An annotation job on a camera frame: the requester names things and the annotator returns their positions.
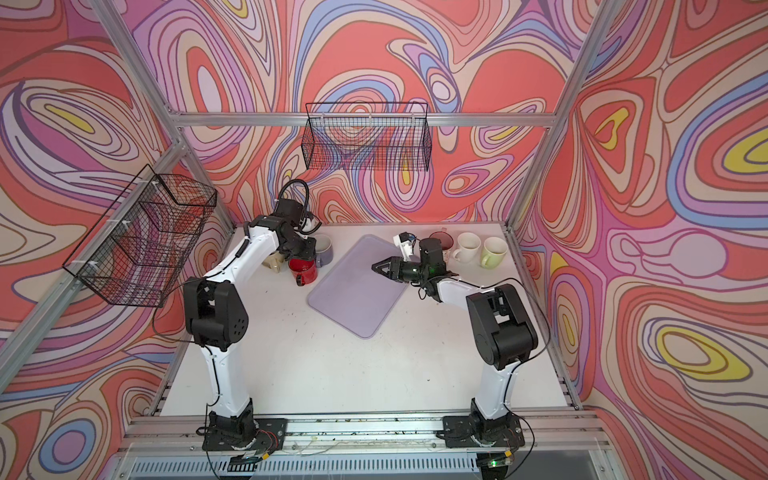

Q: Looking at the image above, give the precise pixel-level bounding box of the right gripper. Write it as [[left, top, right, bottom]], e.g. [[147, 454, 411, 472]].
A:
[[372, 256, 429, 282]]

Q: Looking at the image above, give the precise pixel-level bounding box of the red mug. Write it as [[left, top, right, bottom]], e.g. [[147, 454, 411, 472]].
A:
[[289, 258, 318, 287]]

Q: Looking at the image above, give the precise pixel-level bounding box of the beige speckled mug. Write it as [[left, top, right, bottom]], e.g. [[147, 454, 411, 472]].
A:
[[262, 252, 285, 273]]

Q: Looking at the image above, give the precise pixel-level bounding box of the purple grey mug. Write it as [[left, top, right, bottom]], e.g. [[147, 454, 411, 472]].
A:
[[314, 234, 334, 268]]

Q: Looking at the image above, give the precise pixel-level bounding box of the pink mug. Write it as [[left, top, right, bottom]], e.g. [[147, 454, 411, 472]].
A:
[[429, 230, 454, 254]]

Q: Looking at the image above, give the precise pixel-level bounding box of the white mug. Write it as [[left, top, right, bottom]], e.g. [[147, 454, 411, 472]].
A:
[[451, 232, 482, 264]]

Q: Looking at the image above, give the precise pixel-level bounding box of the light green mug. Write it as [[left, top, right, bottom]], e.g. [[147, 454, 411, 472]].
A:
[[479, 236, 509, 270]]

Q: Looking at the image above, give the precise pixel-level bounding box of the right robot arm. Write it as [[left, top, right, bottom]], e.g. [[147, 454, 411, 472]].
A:
[[371, 232, 539, 428]]

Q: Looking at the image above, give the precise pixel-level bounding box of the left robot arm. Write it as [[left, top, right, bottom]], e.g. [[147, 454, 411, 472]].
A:
[[182, 179, 321, 445]]

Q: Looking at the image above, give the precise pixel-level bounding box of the lilac plastic tray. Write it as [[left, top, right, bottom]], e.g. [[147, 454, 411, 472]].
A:
[[307, 234, 406, 339]]

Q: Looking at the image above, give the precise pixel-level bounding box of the black wire basket back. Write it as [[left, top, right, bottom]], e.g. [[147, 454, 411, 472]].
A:
[[301, 100, 432, 172]]

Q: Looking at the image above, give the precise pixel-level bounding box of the black wire basket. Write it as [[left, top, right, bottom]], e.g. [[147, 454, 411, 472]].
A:
[[62, 166, 218, 308], [301, 100, 432, 172]]

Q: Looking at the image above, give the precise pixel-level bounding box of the black wire basket left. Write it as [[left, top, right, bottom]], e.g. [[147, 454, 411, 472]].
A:
[[62, 166, 218, 308]]

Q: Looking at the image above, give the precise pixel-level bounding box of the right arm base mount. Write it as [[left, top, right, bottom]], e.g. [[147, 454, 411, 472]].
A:
[[435, 413, 526, 452]]

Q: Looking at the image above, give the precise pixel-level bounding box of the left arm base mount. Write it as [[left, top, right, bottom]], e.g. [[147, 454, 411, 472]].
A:
[[202, 417, 288, 453]]

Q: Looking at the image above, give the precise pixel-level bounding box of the aluminium front rail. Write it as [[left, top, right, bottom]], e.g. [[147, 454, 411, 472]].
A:
[[107, 409, 625, 479]]

